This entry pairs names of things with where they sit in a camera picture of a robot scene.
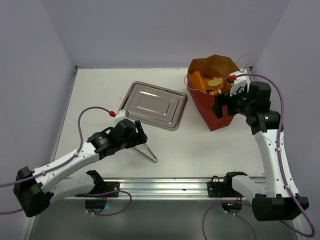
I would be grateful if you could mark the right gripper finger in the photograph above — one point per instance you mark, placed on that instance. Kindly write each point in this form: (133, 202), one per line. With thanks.
(221, 98)
(218, 109)

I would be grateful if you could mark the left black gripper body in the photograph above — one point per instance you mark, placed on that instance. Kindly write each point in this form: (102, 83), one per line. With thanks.
(131, 141)

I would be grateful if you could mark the seeded bread slice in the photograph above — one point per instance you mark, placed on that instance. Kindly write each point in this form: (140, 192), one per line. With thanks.
(215, 84)

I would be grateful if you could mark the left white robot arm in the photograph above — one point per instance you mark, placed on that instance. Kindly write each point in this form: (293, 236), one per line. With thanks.
(36, 189)

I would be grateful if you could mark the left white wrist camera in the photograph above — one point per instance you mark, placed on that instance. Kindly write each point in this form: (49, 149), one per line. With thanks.
(118, 116)

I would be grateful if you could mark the red brown paper bag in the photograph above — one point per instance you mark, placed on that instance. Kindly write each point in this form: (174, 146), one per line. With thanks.
(215, 66)

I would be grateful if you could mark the fake triangle sandwich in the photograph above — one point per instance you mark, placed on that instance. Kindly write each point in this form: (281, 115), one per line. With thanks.
(214, 92)

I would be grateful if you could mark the stainless steel tray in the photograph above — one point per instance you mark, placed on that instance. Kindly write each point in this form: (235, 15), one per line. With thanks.
(154, 105)

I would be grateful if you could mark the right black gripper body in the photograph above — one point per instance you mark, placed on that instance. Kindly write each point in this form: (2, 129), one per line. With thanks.
(225, 104)

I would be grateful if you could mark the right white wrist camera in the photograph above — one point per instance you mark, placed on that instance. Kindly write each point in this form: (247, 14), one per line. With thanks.
(238, 81)

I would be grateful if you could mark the aluminium mounting rail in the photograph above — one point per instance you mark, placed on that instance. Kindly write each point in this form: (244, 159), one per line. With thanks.
(171, 188)

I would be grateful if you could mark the braided orange bread loaf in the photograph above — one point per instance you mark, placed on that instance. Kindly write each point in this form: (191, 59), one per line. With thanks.
(196, 81)

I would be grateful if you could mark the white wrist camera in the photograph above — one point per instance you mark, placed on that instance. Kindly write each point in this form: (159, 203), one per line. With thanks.
(238, 81)
(118, 116)

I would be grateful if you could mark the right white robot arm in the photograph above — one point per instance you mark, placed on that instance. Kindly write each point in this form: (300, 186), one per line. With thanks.
(280, 199)

